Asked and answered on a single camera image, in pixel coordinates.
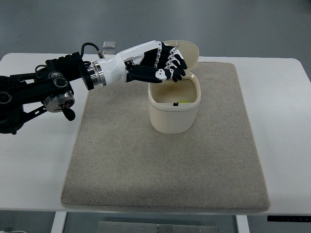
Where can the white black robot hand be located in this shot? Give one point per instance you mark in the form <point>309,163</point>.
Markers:
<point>151,62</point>

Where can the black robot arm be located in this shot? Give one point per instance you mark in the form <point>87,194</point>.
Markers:
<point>26,96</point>

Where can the beige bin with lid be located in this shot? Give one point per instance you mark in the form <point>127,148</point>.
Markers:
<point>166,114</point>

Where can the clear floor plate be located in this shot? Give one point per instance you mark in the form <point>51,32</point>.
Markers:
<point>109,44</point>

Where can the grey felt mat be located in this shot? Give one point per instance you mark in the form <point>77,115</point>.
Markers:
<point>120,162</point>

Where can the white table leg left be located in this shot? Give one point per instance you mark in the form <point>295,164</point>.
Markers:
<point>59,222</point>

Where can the white table leg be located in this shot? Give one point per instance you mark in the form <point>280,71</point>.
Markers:
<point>242,224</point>
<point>59,222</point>

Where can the white table leg right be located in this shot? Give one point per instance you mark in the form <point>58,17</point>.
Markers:
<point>242,224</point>

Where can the black table control panel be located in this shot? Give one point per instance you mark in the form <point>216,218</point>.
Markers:
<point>299,219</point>

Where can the metal base plate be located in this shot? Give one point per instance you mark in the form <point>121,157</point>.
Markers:
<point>131,227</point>

